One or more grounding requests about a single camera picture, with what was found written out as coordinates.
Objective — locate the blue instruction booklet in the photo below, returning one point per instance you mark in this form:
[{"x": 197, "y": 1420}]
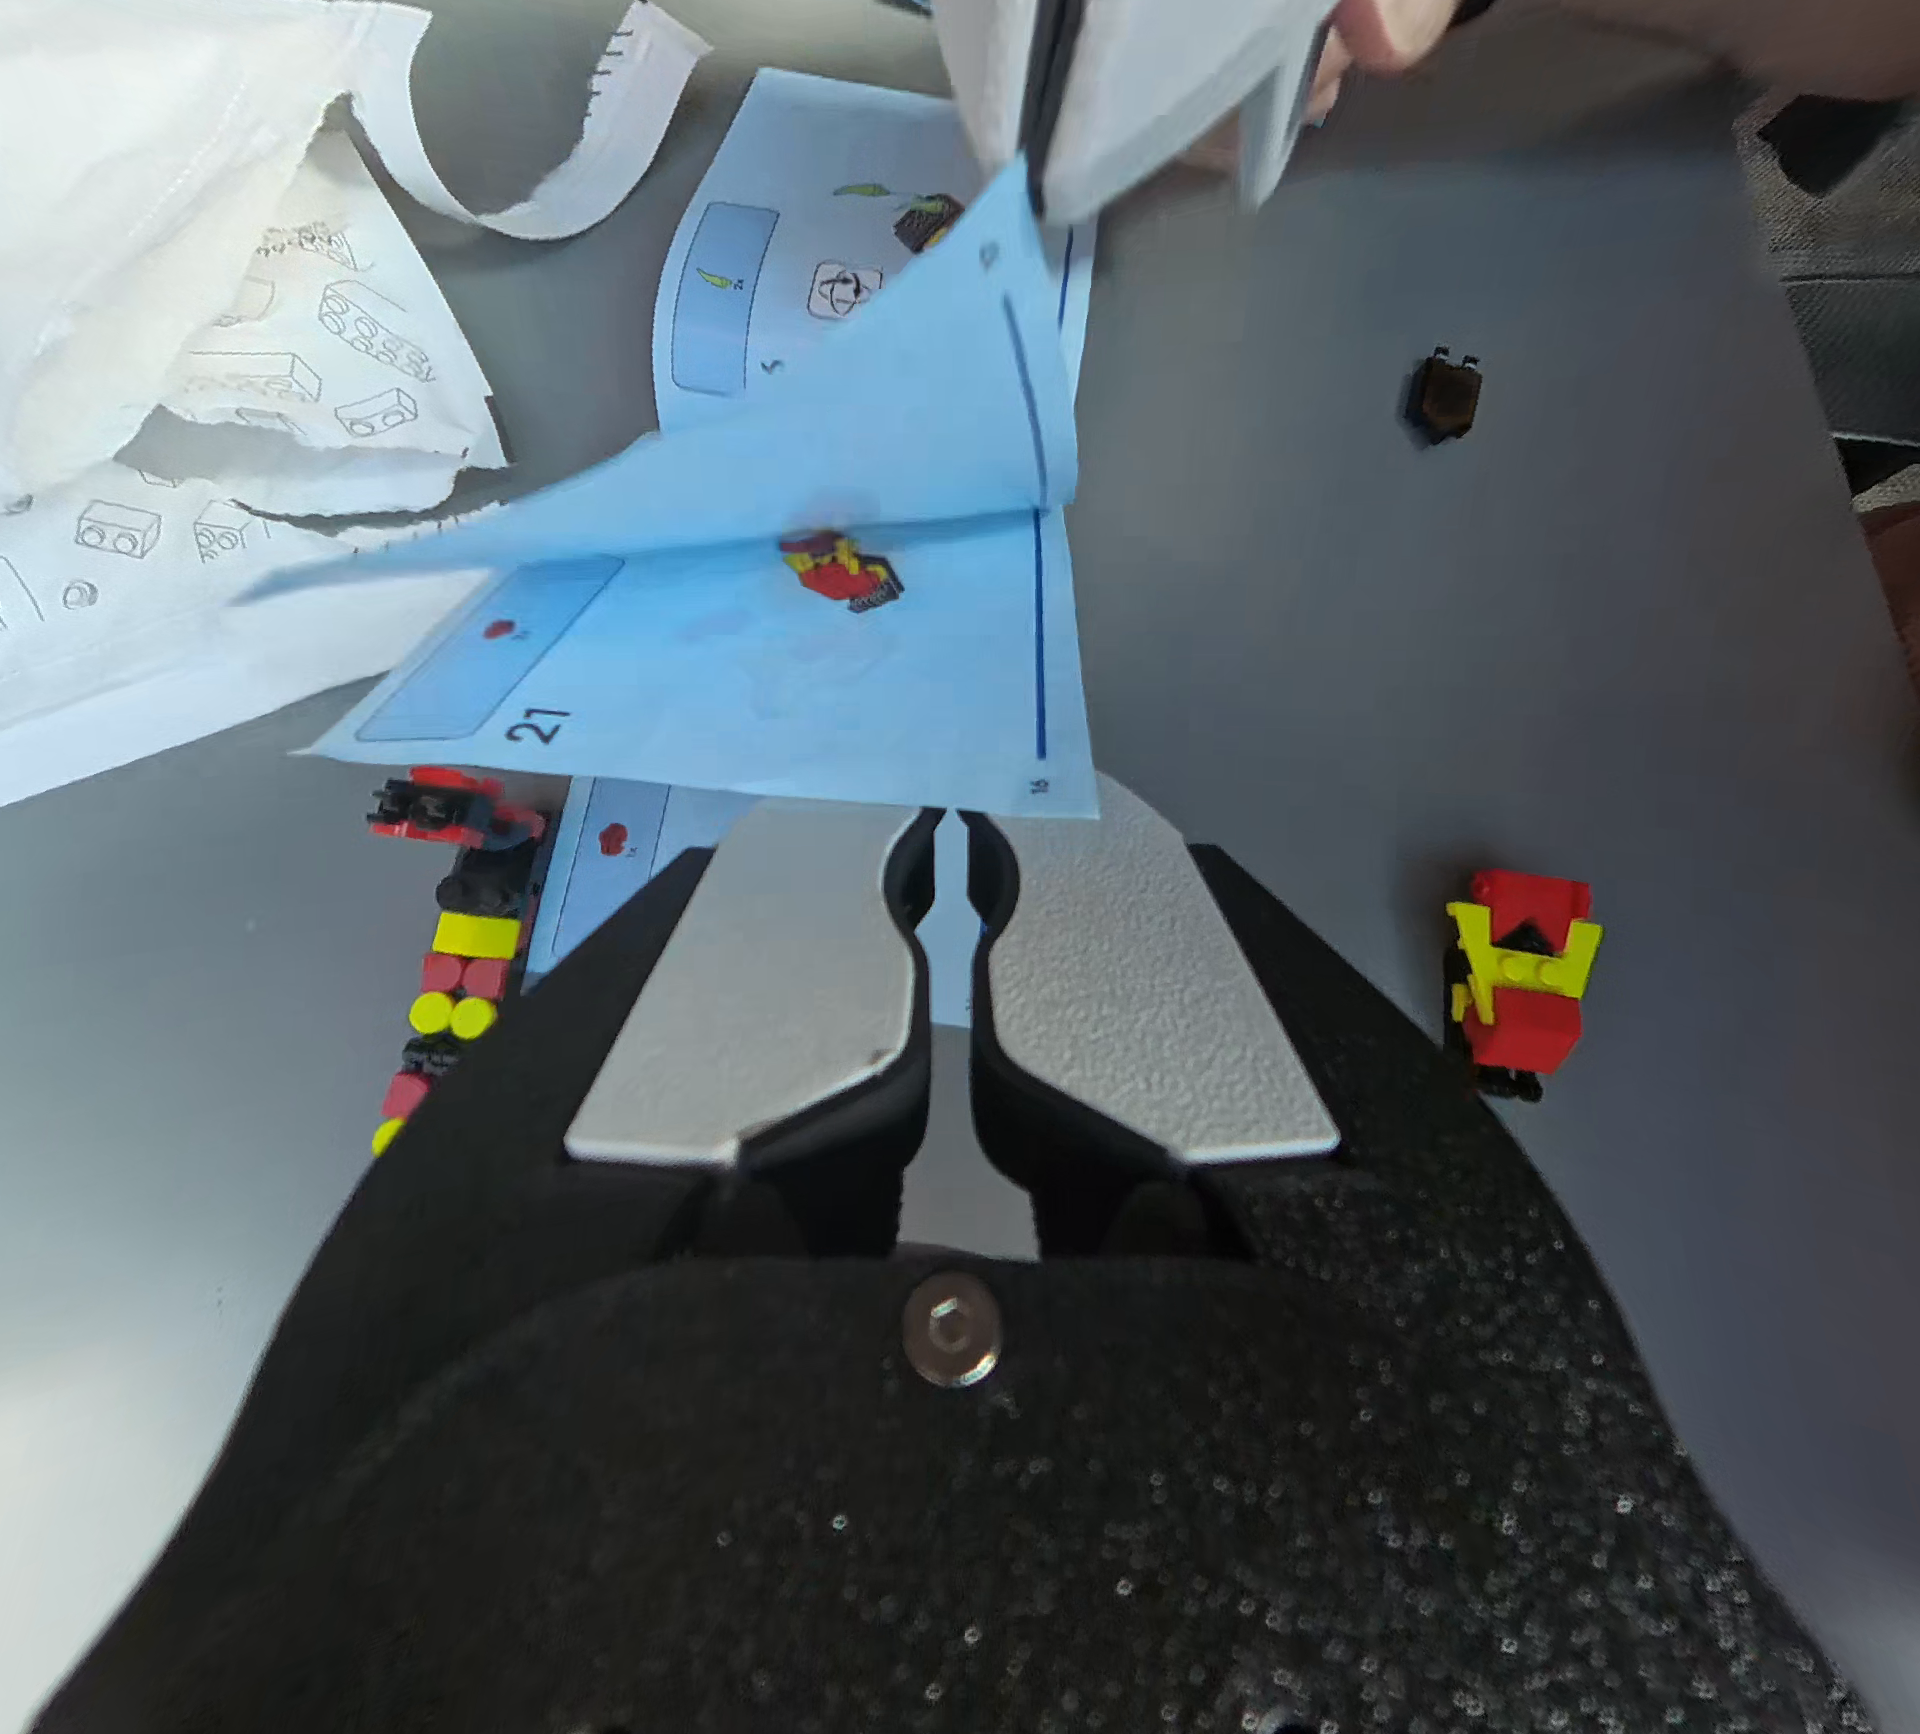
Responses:
[{"x": 841, "y": 444}]

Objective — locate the dark brown brick piece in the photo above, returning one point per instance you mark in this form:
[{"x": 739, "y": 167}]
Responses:
[{"x": 1449, "y": 397}]

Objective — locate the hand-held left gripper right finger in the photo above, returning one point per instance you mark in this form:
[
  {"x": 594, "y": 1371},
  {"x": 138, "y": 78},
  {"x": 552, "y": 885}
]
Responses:
[{"x": 1154, "y": 1015}]

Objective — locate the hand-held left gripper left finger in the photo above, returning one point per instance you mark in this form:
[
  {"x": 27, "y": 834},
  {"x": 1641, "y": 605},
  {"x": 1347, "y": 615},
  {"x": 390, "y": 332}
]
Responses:
[{"x": 781, "y": 998}]

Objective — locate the torn white paper bag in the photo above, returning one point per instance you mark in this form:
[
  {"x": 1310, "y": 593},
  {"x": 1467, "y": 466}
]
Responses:
[{"x": 165, "y": 218}]

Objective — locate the black red yellow brick leg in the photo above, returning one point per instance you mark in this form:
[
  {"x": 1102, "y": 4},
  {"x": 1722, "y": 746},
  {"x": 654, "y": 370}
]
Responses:
[{"x": 465, "y": 939}]

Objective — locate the red and yellow brick assembly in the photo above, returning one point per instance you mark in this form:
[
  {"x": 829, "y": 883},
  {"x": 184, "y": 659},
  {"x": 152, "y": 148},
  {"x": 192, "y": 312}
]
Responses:
[{"x": 1522, "y": 998}]

